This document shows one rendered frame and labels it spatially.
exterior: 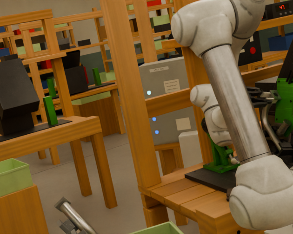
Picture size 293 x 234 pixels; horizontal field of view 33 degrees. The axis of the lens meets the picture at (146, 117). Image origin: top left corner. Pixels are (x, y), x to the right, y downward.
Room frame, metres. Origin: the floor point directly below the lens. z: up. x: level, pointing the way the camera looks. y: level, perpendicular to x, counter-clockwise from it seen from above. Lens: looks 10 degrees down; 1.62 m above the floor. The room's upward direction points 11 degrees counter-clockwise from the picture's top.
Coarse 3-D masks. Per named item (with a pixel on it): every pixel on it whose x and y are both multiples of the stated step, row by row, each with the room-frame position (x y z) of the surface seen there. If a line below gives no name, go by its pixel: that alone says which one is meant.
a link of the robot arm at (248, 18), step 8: (232, 0) 1.62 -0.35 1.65; (240, 0) 1.61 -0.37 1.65; (248, 0) 1.59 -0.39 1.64; (256, 0) 1.59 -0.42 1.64; (264, 0) 1.61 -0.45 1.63; (240, 8) 1.60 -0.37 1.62; (248, 8) 1.60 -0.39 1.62; (256, 8) 1.60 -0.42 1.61; (264, 8) 1.63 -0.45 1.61; (240, 16) 1.60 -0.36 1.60; (248, 16) 1.61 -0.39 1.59; (256, 16) 1.62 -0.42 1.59; (240, 24) 1.61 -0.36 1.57; (248, 24) 1.63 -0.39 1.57; (256, 24) 1.66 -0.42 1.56; (240, 32) 1.66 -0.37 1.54; (248, 32) 1.69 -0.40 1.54
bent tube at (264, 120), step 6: (270, 90) 2.25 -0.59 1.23; (276, 90) 2.27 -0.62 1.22; (270, 96) 2.26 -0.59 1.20; (276, 96) 2.26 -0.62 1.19; (264, 108) 2.28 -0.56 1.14; (264, 114) 2.28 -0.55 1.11; (264, 120) 2.27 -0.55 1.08; (264, 126) 2.27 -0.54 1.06; (270, 126) 2.25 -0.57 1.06; (270, 132) 2.22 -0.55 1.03; (276, 138) 2.19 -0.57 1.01; (276, 144) 2.17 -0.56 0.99
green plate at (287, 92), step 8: (280, 80) 2.25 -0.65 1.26; (288, 80) 2.20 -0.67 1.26; (280, 88) 2.25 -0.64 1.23; (288, 88) 2.20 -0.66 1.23; (280, 96) 2.24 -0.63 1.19; (288, 96) 2.19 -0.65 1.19; (280, 104) 2.23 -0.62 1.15; (288, 104) 2.18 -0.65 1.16; (280, 112) 2.22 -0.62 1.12; (288, 112) 2.18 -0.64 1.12; (280, 120) 2.22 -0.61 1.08
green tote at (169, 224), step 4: (160, 224) 1.59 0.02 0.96; (164, 224) 1.58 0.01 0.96; (168, 224) 1.59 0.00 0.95; (172, 224) 1.57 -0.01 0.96; (148, 228) 1.57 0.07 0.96; (152, 228) 1.57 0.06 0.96; (156, 228) 1.58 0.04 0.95; (160, 228) 1.58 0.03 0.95; (164, 228) 1.58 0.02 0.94; (168, 228) 1.59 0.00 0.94; (172, 228) 1.56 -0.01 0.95; (176, 228) 1.53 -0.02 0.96; (136, 232) 1.56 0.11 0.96; (140, 232) 1.56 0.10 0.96; (144, 232) 1.57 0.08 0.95; (148, 232) 1.57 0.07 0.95; (152, 232) 1.57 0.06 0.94; (156, 232) 1.58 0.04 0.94; (160, 232) 1.58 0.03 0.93; (164, 232) 1.58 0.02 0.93; (168, 232) 1.59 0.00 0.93; (172, 232) 1.57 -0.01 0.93; (176, 232) 1.52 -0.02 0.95; (180, 232) 1.49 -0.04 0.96
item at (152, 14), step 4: (164, 0) 13.89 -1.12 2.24; (148, 12) 13.61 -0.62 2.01; (152, 12) 13.67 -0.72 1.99; (160, 12) 13.79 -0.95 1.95; (164, 12) 13.85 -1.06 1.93; (128, 16) 13.30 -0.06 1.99; (132, 16) 13.35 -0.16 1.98; (152, 16) 13.65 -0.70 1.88; (156, 16) 13.72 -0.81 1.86; (0, 44) 11.61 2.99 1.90
